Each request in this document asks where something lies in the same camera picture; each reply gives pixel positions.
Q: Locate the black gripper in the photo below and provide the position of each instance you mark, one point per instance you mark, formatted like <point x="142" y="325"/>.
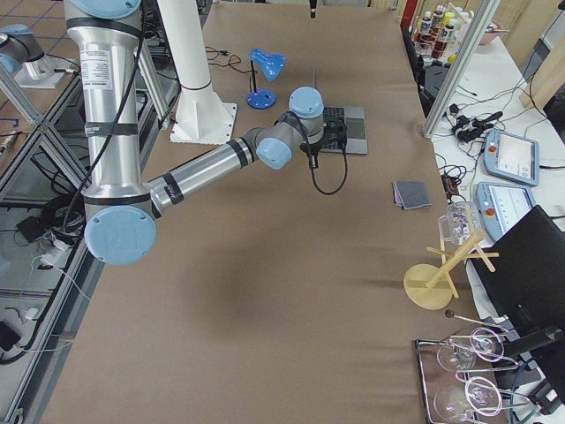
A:
<point x="312" y="10"/>
<point x="326" y="139"/>

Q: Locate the grey laptop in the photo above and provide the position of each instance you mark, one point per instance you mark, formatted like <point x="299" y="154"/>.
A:
<point x="351" y="128"/>

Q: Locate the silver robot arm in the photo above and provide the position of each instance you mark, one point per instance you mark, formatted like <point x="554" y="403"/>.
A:
<point x="120" y="208"/>

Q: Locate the blue desk lamp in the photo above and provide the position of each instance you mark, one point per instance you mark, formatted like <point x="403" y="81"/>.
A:
<point x="270" y="66"/>

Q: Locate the folded grey cloth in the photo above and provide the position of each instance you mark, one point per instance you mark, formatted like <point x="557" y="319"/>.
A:
<point x="411" y="194"/>

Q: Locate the bottle rack with bottles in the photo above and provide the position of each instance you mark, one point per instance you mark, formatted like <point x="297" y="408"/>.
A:
<point x="438" y="29"/>

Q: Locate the clear glass mug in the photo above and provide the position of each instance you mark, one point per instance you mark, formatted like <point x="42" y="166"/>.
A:
<point x="460" y="221"/>

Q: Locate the wooden mug tree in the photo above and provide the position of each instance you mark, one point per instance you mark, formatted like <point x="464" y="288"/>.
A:
<point x="431" y="287"/>

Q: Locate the upper teach pendant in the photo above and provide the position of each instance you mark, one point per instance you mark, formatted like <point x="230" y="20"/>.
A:
<point x="512" y="157"/>

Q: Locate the teach pendant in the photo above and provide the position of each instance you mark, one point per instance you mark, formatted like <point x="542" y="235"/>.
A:
<point x="501" y="206"/>
<point x="512" y="157"/>

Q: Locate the lower teach pendant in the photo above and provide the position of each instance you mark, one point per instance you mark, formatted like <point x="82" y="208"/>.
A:
<point x="501" y="206"/>

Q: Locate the black monitor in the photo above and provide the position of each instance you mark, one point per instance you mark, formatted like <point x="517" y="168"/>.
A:
<point x="528" y="287"/>

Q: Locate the upper wine glass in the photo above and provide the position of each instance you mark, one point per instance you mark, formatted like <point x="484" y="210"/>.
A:
<point x="461" y="352"/>

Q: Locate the lower wine glass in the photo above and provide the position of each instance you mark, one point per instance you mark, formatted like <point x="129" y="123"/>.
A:
<point x="477" y="399"/>

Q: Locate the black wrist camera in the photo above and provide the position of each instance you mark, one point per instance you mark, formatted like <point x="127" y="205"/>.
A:
<point x="335" y="132"/>

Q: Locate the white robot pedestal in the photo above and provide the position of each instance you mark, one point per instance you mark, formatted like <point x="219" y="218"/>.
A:
<point x="201" y="116"/>

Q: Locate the aluminium frame post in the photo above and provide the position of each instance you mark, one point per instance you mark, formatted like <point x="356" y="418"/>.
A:
<point x="482" y="18"/>

